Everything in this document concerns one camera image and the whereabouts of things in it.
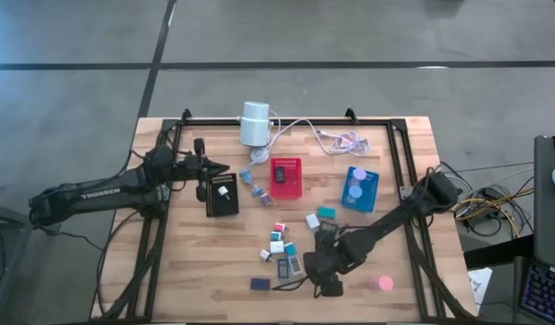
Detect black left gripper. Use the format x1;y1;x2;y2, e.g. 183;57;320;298
175;137;230;203

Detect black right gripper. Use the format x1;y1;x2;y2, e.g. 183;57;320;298
302;227;350;299

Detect pink round disc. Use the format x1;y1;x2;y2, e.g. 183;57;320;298
367;274;395;293

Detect black plastic basket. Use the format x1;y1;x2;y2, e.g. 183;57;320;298
205;172;240;218

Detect white desk lamp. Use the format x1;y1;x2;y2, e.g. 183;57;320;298
238;100;274;148

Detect blue plastic basket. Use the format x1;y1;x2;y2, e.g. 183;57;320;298
341;165;381;214

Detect red plastic basket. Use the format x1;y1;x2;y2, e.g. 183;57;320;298
269;157;304;200

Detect white paper sheet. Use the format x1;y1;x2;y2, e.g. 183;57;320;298
467;266;494;312

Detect black metal stand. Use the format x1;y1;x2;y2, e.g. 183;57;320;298
0;198;34;317

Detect black computer keyboard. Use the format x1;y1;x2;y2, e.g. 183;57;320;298
520;264;555;324

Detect white round cable switch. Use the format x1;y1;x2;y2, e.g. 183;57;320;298
249;147;270;166

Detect black aluminium table frame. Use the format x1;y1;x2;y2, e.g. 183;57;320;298
91;117;475;322

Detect white lamp power cable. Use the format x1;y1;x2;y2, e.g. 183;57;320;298
258;110;372;169

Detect tangled floor cables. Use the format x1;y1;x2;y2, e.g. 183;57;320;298
439;160;535;238

